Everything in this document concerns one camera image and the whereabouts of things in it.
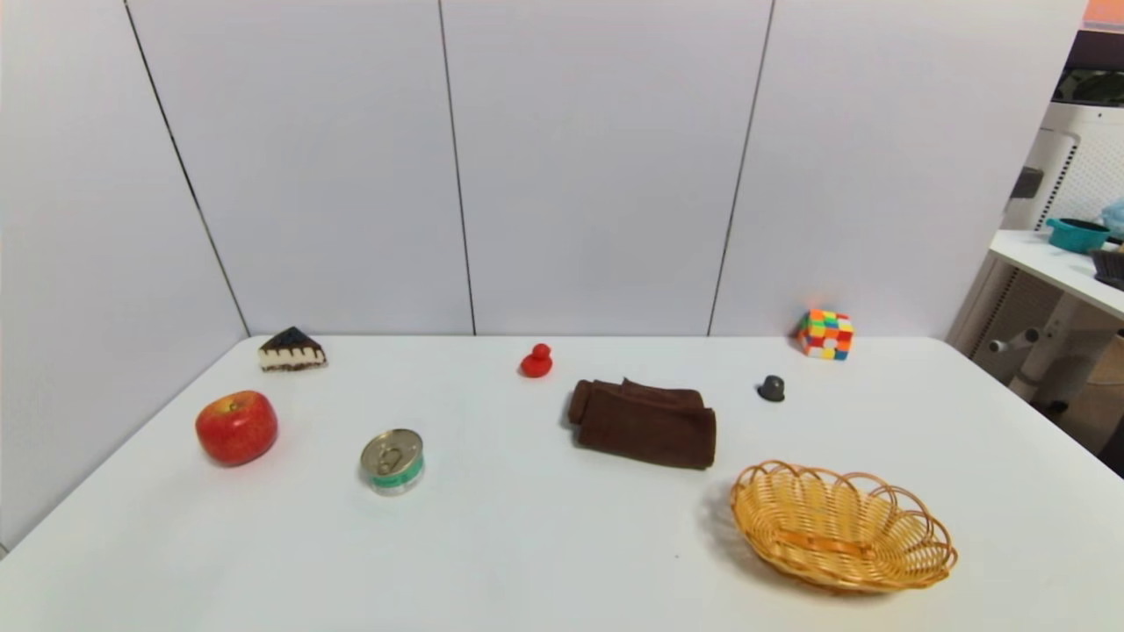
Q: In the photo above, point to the tin can green label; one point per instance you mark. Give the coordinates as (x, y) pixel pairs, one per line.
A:
(392, 456)

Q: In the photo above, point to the chocolate cake slice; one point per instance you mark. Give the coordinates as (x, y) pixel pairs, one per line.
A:
(291, 349)

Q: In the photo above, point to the teal pot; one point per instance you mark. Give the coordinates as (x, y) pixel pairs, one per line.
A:
(1076, 235)

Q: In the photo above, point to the yellow wicker basket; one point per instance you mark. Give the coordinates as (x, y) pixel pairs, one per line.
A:
(839, 557)

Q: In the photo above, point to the red rubber duck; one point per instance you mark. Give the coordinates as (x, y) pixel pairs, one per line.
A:
(536, 364)

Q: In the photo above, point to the small black hat figure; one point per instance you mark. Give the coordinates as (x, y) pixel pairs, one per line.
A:
(771, 390)

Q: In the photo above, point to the white side table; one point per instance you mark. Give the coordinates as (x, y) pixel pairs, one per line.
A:
(1049, 263)

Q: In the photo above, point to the white perforated air purifier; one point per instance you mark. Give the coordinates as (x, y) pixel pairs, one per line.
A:
(1084, 167)

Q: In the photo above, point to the light blue bag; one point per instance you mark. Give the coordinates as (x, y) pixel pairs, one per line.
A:
(1115, 217)

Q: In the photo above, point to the multicolour puzzle cube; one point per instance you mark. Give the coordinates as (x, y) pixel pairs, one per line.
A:
(825, 336)

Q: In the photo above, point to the brown towel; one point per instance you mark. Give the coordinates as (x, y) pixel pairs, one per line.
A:
(645, 426)

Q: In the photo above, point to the red apple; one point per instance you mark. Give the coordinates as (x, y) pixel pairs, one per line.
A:
(235, 430)

